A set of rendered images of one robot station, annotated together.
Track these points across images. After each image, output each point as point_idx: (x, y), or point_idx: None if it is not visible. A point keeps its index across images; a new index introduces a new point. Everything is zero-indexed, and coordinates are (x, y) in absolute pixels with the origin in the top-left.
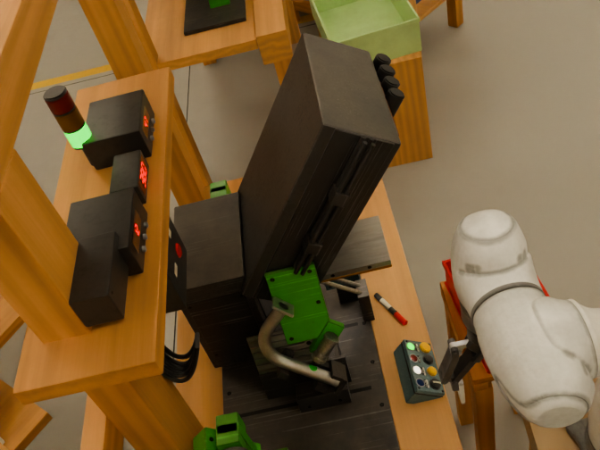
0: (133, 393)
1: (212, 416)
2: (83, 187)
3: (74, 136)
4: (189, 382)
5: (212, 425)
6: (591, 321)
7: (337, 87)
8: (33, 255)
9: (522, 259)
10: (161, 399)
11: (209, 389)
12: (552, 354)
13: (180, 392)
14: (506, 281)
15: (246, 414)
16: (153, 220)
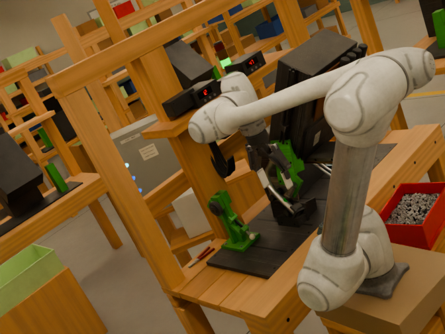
0: (188, 160)
1: (252, 218)
2: None
3: (221, 62)
4: (258, 205)
5: (249, 221)
6: (221, 105)
7: (309, 50)
8: (150, 79)
9: (236, 90)
10: (208, 177)
11: (261, 209)
12: (200, 111)
13: (252, 207)
14: (222, 95)
15: (261, 219)
16: (220, 95)
